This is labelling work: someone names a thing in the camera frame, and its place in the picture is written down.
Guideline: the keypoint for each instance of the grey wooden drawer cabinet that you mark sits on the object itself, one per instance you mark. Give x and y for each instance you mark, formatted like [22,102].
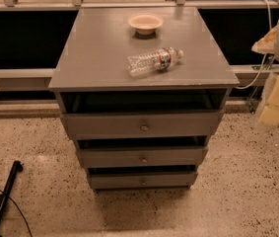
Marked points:
[92,77]

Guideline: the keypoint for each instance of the clear plastic water bottle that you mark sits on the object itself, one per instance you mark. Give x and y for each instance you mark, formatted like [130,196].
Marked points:
[159,60]

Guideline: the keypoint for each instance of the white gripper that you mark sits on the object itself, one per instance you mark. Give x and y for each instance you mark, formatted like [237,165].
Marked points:
[270,114]

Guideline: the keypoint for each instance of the grey drawer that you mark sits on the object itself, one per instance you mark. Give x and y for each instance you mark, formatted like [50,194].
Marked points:
[113,182]
[144,156]
[140,125]

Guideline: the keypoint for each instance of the grey middle drawer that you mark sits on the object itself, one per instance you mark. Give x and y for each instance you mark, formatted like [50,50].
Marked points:
[144,156]

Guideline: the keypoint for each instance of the grey top drawer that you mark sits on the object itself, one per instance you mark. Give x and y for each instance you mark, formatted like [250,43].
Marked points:
[140,125]

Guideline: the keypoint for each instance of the grey bottom drawer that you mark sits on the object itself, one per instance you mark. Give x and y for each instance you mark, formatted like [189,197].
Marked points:
[113,182]

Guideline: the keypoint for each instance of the beige paper bowl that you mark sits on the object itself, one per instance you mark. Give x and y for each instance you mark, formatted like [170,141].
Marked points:
[145,24]

